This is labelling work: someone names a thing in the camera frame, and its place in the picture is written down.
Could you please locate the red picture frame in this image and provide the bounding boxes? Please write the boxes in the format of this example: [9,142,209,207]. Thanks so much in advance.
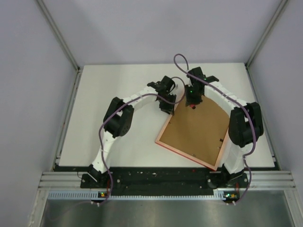
[154,88,230,172]

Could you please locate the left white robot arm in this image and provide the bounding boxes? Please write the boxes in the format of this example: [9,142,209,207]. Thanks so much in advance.
[88,76,178,188]

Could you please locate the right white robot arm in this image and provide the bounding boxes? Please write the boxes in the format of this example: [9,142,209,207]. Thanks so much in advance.
[185,67,264,187]

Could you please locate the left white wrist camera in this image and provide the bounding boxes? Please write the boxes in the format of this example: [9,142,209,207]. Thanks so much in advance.
[171,83,178,90]

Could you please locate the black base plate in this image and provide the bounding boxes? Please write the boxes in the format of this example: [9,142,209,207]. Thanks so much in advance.
[54,163,250,190]

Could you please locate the white slotted cable duct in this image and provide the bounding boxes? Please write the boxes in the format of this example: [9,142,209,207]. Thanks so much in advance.
[47,190,238,201]

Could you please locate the right aluminium corner post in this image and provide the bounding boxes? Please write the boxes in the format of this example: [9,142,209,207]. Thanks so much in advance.
[244,0,290,69]

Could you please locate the aluminium corner post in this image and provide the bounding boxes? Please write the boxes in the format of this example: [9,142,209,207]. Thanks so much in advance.
[35,0,81,71]
[244,0,290,69]

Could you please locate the left aluminium corner post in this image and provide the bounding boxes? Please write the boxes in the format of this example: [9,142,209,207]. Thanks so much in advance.
[35,0,81,71]

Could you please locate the aluminium front rail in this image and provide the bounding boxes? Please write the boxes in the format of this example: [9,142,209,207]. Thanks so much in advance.
[38,171,296,190]

